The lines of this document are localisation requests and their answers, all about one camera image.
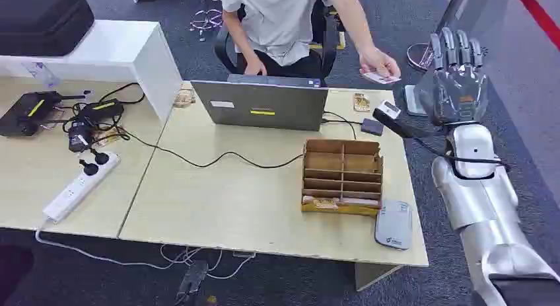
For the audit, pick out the brown card on desk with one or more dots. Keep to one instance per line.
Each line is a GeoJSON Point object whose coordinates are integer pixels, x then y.
{"type": "Point", "coordinates": [362, 102]}

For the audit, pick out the black round plug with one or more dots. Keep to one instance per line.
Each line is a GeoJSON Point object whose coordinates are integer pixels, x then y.
{"type": "Point", "coordinates": [101, 158]}
{"type": "Point", "coordinates": [89, 168]}

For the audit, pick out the white card with print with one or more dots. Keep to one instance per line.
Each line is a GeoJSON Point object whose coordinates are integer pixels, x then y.
{"type": "Point", "coordinates": [381, 79]}

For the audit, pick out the white shelf box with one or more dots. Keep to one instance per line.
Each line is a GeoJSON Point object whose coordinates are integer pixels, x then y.
{"type": "Point", "coordinates": [122, 54]}

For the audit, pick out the pale flat tablet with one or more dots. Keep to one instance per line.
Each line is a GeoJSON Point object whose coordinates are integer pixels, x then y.
{"type": "Point", "coordinates": [413, 101]}

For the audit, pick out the black office chair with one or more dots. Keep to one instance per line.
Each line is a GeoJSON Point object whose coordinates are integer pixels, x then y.
{"type": "Point", "coordinates": [326, 45]}

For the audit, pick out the chrome chair base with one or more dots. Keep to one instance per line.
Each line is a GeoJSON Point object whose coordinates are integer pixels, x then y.
{"type": "Point", "coordinates": [206, 20]}

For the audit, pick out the brown printed card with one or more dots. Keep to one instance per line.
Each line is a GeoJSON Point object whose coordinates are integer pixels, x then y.
{"type": "Point", "coordinates": [326, 203]}

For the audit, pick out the grey laptop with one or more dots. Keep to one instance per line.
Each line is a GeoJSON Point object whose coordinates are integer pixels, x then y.
{"type": "Point", "coordinates": [262, 105]}

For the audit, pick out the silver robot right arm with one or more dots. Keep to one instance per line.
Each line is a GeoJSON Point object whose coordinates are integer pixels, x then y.
{"type": "Point", "coordinates": [479, 203]}

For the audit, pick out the black power brick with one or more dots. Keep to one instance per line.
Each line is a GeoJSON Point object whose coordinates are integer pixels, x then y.
{"type": "Point", "coordinates": [191, 280]}

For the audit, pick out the pale card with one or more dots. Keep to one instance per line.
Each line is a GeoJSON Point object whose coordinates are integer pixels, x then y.
{"type": "Point", "coordinates": [358, 202]}

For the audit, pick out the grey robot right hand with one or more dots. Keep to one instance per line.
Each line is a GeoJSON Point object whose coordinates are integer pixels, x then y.
{"type": "Point", "coordinates": [459, 94]}

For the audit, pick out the white power strip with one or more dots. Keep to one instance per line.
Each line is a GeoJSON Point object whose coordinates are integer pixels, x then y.
{"type": "Point", "coordinates": [78, 188]}

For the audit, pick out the small dark grey box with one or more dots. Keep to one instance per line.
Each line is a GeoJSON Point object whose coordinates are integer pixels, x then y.
{"type": "Point", "coordinates": [372, 126]}

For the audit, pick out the wooden card box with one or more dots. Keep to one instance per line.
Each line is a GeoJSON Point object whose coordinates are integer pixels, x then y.
{"type": "Point", "coordinates": [343, 172]}

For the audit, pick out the chrome round base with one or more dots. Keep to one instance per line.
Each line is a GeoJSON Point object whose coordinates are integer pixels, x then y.
{"type": "Point", "coordinates": [421, 56]}

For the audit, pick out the black power adapter, white label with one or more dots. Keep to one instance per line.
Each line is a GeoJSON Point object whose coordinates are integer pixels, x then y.
{"type": "Point", "coordinates": [80, 137]}

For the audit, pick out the black power adapter, yellow stripe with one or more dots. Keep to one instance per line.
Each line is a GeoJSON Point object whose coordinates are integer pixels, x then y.
{"type": "Point", "coordinates": [103, 109]}

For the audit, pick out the grey card reader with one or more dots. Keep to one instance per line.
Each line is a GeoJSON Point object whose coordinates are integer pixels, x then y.
{"type": "Point", "coordinates": [393, 225]}

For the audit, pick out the person's left hand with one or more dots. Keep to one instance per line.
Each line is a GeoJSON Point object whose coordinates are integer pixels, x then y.
{"type": "Point", "coordinates": [378, 62]}

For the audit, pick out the clear plastic bag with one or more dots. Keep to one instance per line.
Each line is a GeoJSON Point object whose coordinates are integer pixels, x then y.
{"type": "Point", "coordinates": [41, 74]}

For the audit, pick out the black wrist camera, white label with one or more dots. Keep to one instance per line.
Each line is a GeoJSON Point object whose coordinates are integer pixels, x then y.
{"type": "Point", "coordinates": [391, 118]}

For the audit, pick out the black flat device, yellow stripe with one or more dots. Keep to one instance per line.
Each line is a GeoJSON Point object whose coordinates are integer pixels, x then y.
{"type": "Point", "coordinates": [26, 113]}

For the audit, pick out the person's right hand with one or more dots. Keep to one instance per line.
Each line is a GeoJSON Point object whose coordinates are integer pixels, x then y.
{"type": "Point", "coordinates": [254, 67]}

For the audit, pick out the black hard case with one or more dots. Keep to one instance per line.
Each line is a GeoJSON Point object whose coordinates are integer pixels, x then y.
{"type": "Point", "coordinates": [39, 19]}

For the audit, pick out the person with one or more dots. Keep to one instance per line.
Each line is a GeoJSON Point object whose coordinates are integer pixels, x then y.
{"type": "Point", "coordinates": [275, 23]}

